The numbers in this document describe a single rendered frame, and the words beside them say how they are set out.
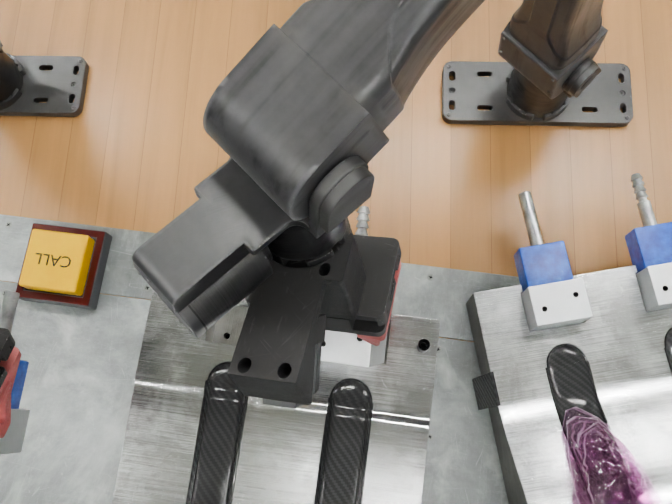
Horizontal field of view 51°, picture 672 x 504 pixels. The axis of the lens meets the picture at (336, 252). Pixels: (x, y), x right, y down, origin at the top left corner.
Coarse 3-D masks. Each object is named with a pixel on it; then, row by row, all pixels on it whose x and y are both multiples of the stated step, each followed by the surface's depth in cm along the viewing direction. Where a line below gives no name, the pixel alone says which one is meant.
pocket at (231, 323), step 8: (240, 304) 65; (232, 312) 66; (240, 312) 66; (224, 320) 66; (232, 320) 65; (240, 320) 65; (216, 328) 65; (224, 328) 65; (232, 328) 65; (240, 328) 65; (208, 336) 63; (216, 336) 65; (224, 336) 66; (232, 336) 65; (232, 344) 65
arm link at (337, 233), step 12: (288, 228) 41; (300, 228) 41; (336, 228) 43; (276, 240) 42; (288, 240) 42; (300, 240) 42; (312, 240) 42; (324, 240) 43; (336, 240) 44; (264, 252) 41; (276, 252) 44; (288, 252) 43; (300, 252) 43; (312, 252) 43; (324, 252) 44
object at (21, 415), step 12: (12, 300) 59; (0, 312) 59; (12, 312) 59; (0, 324) 59; (12, 324) 59; (24, 360) 59; (24, 372) 59; (12, 396) 58; (12, 408) 58; (12, 420) 57; (24, 420) 60; (12, 432) 58; (24, 432) 60; (0, 444) 56; (12, 444) 58
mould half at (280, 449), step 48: (144, 336) 63; (192, 336) 63; (432, 336) 61; (144, 384) 62; (192, 384) 61; (384, 384) 61; (432, 384) 60; (144, 432) 61; (192, 432) 61; (288, 432) 60; (384, 432) 60; (144, 480) 60; (240, 480) 60; (288, 480) 60; (384, 480) 59
